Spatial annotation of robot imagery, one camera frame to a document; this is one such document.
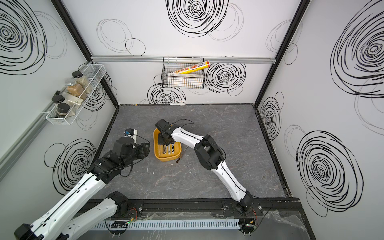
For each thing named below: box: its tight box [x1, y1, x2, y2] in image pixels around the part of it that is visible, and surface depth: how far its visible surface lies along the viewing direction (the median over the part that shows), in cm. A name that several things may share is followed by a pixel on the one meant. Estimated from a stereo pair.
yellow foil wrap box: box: [172, 60, 211, 74], surface depth 91 cm
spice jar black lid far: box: [72, 71, 91, 91], surface depth 75 cm
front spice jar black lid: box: [57, 103, 70, 118], surface depth 64 cm
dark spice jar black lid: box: [51, 95, 65, 104], surface depth 64 cm
